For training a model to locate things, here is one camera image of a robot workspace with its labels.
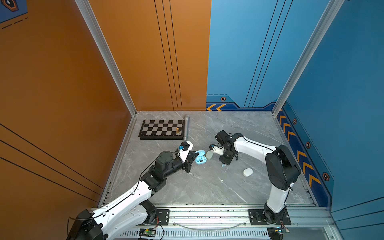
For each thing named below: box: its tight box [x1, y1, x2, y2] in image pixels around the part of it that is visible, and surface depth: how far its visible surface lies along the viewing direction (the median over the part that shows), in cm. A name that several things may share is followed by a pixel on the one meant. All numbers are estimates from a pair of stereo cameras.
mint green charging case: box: [205, 150, 214, 160], surface depth 95 cm
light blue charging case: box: [194, 150, 207, 165], surface depth 74 cm
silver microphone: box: [183, 114, 190, 141], surface depth 110 cm
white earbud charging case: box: [243, 168, 254, 177], surface depth 89 cm
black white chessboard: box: [138, 120, 185, 140], surface depth 107 cm
